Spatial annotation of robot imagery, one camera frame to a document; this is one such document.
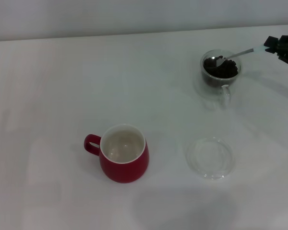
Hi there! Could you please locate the red ceramic mug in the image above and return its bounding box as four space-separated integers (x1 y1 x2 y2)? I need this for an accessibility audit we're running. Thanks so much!
84 123 150 184

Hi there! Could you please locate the coffee beans heap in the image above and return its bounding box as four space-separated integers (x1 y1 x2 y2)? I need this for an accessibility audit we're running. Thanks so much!
203 57 240 89

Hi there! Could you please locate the metal spoon light blue handle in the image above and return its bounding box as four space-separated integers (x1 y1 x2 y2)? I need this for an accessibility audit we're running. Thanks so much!
207 45 267 68

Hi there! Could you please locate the clear glass saucer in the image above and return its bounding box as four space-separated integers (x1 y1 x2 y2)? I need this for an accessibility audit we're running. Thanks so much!
185 136 234 181

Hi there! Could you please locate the clear glass cup with handle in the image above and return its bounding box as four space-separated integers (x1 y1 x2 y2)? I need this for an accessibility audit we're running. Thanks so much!
200 49 243 110

